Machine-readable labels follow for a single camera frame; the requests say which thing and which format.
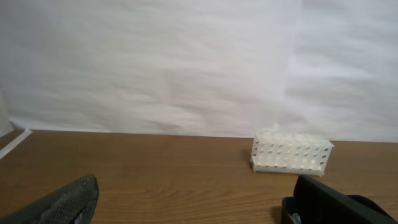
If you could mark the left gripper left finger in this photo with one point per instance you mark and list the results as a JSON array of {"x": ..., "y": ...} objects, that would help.
[{"x": 62, "y": 205}]

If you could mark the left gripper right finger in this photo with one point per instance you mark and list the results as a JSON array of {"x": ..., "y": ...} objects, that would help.
[{"x": 326, "y": 205}]

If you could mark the black tray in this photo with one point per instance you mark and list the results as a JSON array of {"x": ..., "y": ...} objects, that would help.
[{"x": 286, "y": 211}]

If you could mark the white test tube rack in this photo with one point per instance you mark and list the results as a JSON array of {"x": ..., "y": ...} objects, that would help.
[{"x": 289, "y": 155}]

